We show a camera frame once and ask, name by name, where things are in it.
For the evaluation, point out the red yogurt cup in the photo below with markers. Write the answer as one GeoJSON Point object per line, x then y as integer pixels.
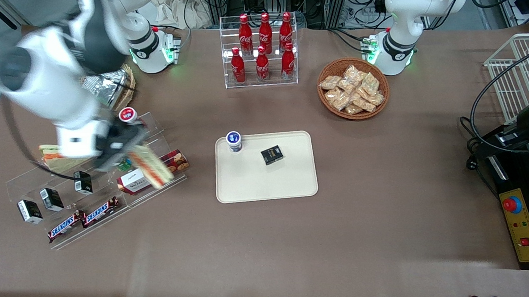
{"type": "Point", "coordinates": [128, 115]}

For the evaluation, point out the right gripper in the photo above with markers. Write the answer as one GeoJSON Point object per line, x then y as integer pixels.
{"type": "Point", "coordinates": [121, 143]}

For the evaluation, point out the beige crumpled cloth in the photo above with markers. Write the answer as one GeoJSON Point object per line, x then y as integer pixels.
{"type": "Point", "coordinates": [177, 8]}

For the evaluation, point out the clear snack packet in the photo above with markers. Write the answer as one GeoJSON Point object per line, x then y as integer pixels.
{"type": "Point", "coordinates": [353, 73]}
{"type": "Point", "coordinates": [370, 83]}
{"type": "Point", "coordinates": [363, 103]}
{"type": "Point", "coordinates": [353, 109]}
{"type": "Point", "coordinates": [346, 86]}
{"type": "Point", "coordinates": [375, 99]}
{"type": "Point", "coordinates": [337, 99]}
{"type": "Point", "coordinates": [330, 82]}

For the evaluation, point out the triangle sandwich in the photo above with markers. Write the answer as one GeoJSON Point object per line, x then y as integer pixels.
{"type": "Point", "coordinates": [153, 168]}
{"type": "Point", "coordinates": [50, 154]}

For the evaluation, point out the round brown wicker basket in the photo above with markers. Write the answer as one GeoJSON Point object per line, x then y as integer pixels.
{"type": "Point", "coordinates": [326, 104]}

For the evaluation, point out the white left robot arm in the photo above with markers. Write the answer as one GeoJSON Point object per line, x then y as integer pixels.
{"type": "Point", "coordinates": [401, 43]}

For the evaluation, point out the silver foil container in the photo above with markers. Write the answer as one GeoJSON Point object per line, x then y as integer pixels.
{"type": "Point", "coordinates": [108, 88]}

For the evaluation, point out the red cola bottle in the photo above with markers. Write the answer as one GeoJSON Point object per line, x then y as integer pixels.
{"type": "Point", "coordinates": [238, 69]}
{"type": "Point", "coordinates": [286, 31]}
{"type": "Point", "coordinates": [245, 36]}
{"type": "Point", "coordinates": [262, 67]}
{"type": "Point", "coordinates": [288, 64]}
{"type": "Point", "coordinates": [265, 32]}

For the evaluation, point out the cream plastic tray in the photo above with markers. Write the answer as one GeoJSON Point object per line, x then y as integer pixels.
{"type": "Point", "coordinates": [267, 184]}

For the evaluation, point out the snickers chocolate bar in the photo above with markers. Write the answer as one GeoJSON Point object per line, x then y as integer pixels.
{"type": "Point", "coordinates": [64, 227]}
{"type": "Point", "coordinates": [100, 212]}

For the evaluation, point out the small black gold-print box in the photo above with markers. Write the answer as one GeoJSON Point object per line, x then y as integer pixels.
{"type": "Point", "coordinates": [272, 155]}

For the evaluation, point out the black yellow emergency stop box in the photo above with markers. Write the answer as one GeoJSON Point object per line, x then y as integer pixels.
{"type": "Point", "coordinates": [522, 226]}

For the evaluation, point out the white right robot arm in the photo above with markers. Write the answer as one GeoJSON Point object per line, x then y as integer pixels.
{"type": "Point", "coordinates": [53, 77]}

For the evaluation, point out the small black white-label box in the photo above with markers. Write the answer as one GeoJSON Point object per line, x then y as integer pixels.
{"type": "Point", "coordinates": [83, 182]}
{"type": "Point", "coordinates": [51, 199]}
{"type": "Point", "coordinates": [29, 211]}

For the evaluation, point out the clear acrylic stepped display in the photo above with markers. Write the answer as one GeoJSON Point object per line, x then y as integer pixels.
{"type": "Point", "coordinates": [156, 132]}

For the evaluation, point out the green yogurt cup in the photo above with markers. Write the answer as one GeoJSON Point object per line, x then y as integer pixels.
{"type": "Point", "coordinates": [126, 164]}

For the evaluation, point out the red tartan shortbread box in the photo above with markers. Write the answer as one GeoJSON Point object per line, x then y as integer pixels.
{"type": "Point", "coordinates": [131, 183]}

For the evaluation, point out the blue lid yogurt cup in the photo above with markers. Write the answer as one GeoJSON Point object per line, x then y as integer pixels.
{"type": "Point", "coordinates": [234, 140]}

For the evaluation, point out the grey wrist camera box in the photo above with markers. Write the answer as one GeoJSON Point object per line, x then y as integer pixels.
{"type": "Point", "coordinates": [124, 133]}

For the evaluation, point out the clear acrylic bottle rack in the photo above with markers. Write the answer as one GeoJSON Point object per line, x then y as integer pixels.
{"type": "Point", "coordinates": [274, 83]}

